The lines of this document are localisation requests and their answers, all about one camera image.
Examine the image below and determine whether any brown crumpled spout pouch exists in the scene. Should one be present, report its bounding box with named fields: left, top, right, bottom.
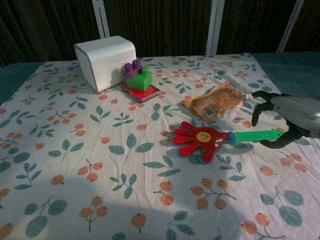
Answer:
left=180, top=81, right=254, bottom=123

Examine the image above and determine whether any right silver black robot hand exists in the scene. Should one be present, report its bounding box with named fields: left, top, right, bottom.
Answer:
left=251, top=90, right=320, bottom=150

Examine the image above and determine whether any white rounded plastic box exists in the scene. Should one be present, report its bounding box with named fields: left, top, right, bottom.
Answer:
left=73, top=35, right=136, bottom=95

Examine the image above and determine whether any floral leaf print tablecloth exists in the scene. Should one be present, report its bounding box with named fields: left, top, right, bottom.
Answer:
left=0, top=52, right=320, bottom=240

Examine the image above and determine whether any purple toy building block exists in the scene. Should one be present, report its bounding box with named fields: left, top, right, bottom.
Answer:
left=121, top=59, right=143, bottom=79

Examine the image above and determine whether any red hand clapper green handle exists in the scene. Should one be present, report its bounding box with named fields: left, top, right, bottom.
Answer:
left=166, top=120, right=286, bottom=166

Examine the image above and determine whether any green toy building block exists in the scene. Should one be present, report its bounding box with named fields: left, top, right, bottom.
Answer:
left=126, top=65, right=153, bottom=91

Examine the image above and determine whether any white partition post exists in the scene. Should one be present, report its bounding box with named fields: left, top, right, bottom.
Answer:
left=204, top=0, right=225, bottom=56
left=91, top=0, right=111, bottom=40
left=276, top=0, right=309, bottom=53

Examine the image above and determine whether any red flat stamp pad case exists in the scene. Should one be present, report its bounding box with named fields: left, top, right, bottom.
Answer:
left=121, top=82, right=161, bottom=104

